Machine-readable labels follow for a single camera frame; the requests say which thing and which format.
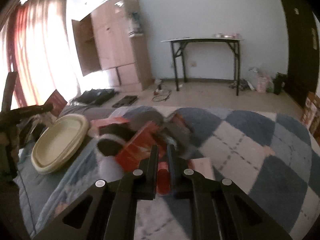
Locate small red cup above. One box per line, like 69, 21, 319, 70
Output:
157, 161, 171, 196

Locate dark grey round felt mat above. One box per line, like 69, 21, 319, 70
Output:
129, 110, 193, 155

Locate black white round object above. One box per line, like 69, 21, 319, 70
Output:
97, 125, 135, 156

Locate blue white checkered blanket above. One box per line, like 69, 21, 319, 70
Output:
16, 106, 319, 239

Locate cream oval plastic tray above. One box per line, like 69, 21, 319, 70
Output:
31, 114, 89, 174

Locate red box with black side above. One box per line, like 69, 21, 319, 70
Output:
87, 116, 130, 138

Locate grey sofa cushion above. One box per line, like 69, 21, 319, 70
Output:
59, 105, 114, 121

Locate small black tray on floor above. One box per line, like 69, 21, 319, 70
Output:
112, 95, 138, 108

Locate black open case on floor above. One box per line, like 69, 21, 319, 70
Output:
72, 89, 118, 106

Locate red booklet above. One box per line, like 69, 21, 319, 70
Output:
44, 89, 68, 117

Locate pink white plastic bag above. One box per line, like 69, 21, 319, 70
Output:
249, 67, 271, 93

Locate dark green trash bin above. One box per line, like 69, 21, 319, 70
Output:
273, 73, 287, 95

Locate black folding table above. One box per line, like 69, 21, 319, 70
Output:
162, 34, 242, 95

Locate wooden wardrobe cabinet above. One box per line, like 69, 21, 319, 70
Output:
72, 0, 153, 92

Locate red sheer curtain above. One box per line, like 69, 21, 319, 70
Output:
5, 0, 78, 107

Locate items stacked on cabinet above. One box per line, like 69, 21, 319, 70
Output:
128, 11, 144, 37

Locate dark door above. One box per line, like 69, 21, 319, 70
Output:
281, 0, 319, 107

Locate tangled cable on floor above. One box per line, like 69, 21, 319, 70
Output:
151, 80, 173, 103

